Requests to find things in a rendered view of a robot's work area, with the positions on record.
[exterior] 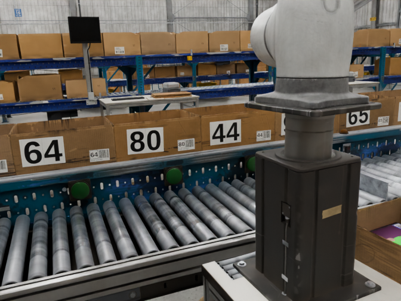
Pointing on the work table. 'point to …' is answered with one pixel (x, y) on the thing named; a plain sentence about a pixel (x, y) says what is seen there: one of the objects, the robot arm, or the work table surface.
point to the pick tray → (371, 257)
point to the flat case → (389, 232)
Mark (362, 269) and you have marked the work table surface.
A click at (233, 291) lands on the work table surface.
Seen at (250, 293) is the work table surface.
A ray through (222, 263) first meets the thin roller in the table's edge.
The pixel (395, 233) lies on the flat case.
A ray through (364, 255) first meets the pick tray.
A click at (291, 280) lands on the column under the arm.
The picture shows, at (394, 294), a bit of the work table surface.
